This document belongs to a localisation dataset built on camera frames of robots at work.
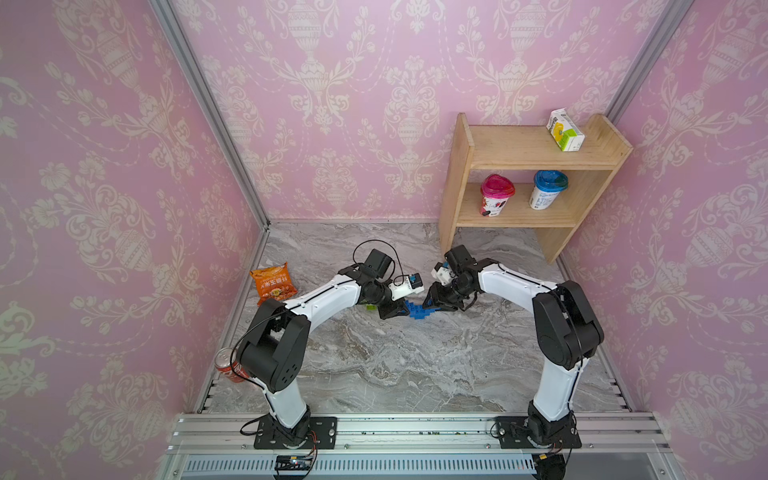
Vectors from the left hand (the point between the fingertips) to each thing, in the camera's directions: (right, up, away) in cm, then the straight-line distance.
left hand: (404, 306), depth 88 cm
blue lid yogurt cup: (+43, +35, 0) cm, 55 cm away
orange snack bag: (-43, +6, +10) cm, 44 cm away
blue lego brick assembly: (+4, -2, +3) cm, 6 cm away
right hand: (+8, -1, +4) cm, 9 cm away
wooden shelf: (+35, +39, +4) cm, 52 cm away
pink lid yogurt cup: (+26, +34, -3) cm, 42 cm away
